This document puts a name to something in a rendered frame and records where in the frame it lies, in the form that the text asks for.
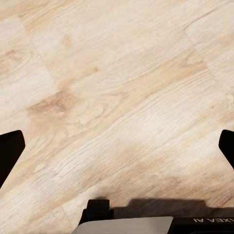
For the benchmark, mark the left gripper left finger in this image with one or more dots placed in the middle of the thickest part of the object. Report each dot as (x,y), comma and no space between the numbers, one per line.
(12,145)

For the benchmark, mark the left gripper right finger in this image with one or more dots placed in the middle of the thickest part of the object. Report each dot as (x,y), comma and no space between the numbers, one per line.
(226,145)

